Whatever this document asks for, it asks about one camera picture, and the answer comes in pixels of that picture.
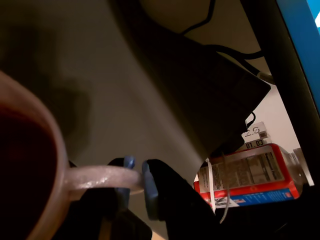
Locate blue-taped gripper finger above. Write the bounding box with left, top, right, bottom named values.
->
left=141, top=158, right=222, bottom=240
left=97, top=156, right=153, bottom=240

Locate white mug with dark liquid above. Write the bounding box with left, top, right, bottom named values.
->
left=0, top=69, right=146, bottom=240

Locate dark grey mat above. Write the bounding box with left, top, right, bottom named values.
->
left=0, top=0, right=210, bottom=240

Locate red blue supplement container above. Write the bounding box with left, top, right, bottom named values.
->
left=193, top=143, right=316, bottom=208

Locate white labelled box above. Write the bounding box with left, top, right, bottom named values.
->
left=241, top=121, right=269, bottom=151

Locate monitor with blue screen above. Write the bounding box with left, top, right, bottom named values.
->
left=239, top=0, right=320, bottom=187

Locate white strap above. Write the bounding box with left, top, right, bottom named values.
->
left=203, top=157, right=217, bottom=215

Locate grey braided cable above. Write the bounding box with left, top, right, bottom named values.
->
left=219, top=151, right=232, bottom=225

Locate black cable with plug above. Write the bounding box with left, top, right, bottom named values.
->
left=244, top=111, right=257, bottom=132

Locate thin black cable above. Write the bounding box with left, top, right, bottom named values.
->
left=204, top=44, right=275, bottom=83
left=178, top=0, right=217, bottom=35

